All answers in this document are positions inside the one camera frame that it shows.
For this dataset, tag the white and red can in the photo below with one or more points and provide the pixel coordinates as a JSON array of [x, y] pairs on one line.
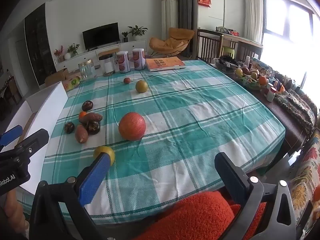
[[123, 62], [138, 59]]

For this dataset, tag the orange fruit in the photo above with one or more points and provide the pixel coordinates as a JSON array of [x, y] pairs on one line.
[[262, 80]]

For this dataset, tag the white television cabinet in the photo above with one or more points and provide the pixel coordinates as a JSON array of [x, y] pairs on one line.
[[85, 55]]

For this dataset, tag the white board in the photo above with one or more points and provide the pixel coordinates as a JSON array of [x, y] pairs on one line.
[[47, 110]]

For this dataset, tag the green plaid tablecloth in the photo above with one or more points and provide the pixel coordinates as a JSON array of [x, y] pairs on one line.
[[187, 110]]

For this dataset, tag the large green potted plant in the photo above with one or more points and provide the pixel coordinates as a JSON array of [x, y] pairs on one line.
[[137, 31]]

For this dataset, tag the white sheer curtain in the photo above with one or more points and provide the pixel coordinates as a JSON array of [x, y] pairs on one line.
[[253, 10]]

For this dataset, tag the small green potted plant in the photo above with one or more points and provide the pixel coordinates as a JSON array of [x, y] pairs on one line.
[[125, 36]]

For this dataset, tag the white plastic bottle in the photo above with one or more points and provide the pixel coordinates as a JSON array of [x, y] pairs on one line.
[[270, 96]]

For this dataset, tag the small orange tangerine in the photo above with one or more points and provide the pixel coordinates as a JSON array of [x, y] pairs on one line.
[[82, 115]]

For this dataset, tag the dark brown side table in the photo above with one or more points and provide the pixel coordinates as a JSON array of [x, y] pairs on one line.
[[287, 125]]

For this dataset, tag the green apple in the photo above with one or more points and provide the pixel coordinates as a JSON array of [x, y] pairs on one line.
[[239, 72]]

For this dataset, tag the dark display cabinet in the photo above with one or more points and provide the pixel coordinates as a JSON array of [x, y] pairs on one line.
[[40, 42]]

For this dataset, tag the reddish sweet potato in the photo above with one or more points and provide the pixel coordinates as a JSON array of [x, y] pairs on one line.
[[81, 134], [93, 117]]

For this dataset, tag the window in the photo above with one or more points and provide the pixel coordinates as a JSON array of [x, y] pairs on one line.
[[287, 37]]

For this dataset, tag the red flower bouquet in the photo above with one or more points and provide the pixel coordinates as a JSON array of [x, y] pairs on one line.
[[58, 53]]

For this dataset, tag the person's left hand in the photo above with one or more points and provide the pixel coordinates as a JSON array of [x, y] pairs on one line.
[[15, 208]]

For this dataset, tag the orange book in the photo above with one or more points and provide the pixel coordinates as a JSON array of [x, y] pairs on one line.
[[165, 64]]

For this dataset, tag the cardboard box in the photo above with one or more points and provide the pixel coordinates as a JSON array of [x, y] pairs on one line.
[[57, 76]]

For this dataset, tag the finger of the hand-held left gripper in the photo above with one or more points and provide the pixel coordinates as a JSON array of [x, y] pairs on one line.
[[11, 133], [37, 137]]

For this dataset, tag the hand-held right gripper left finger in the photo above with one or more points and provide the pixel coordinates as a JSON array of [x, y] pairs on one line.
[[95, 177]]

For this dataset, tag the patterned woven throw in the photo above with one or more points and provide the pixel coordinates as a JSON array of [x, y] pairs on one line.
[[295, 107]]

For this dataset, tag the green-brown pear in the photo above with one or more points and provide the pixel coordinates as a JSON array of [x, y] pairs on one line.
[[141, 86]]

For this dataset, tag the dark wooden chair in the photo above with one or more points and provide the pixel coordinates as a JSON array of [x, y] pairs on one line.
[[208, 45]]

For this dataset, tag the black television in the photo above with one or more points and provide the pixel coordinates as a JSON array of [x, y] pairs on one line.
[[100, 35]]

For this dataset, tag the glass jar with gold rim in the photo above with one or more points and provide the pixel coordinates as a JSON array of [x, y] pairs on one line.
[[86, 70]]

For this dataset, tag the orange lounge chair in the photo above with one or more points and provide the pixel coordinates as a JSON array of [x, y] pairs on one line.
[[172, 42]]

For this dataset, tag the floral sofa blanket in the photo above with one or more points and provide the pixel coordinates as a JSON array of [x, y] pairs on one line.
[[306, 180]]

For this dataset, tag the orange fuzzy garment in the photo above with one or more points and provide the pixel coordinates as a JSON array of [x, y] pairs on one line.
[[195, 217]]

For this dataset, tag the grey curtain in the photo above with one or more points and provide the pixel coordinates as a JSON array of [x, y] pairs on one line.
[[185, 5]]

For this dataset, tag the clear container with black lid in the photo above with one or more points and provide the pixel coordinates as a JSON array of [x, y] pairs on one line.
[[108, 65]]

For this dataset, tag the leafy plant in white vase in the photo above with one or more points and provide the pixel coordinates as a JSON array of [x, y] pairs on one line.
[[73, 50]]

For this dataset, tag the yellow apple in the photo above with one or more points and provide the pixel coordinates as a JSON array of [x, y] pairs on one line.
[[108, 151]]

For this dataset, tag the white standing air conditioner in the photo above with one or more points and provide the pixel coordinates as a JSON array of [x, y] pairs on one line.
[[169, 12]]

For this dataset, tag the kiwi print box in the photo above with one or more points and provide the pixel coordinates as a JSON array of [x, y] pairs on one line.
[[71, 83]]

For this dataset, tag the small red-brown fruit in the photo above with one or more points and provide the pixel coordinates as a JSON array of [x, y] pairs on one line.
[[127, 80]]

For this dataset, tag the dark water chestnut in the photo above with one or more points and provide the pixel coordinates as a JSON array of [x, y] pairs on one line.
[[87, 105], [93, 127], [69, 127]]

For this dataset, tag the fruit bowl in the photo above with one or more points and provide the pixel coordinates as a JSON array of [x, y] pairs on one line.
[[250, 82]]

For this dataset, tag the yellow-green plastic stool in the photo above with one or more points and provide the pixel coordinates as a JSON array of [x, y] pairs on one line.
[[228, 51]]

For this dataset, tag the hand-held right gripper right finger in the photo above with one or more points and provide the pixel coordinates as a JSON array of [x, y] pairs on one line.
[[231, 178]]

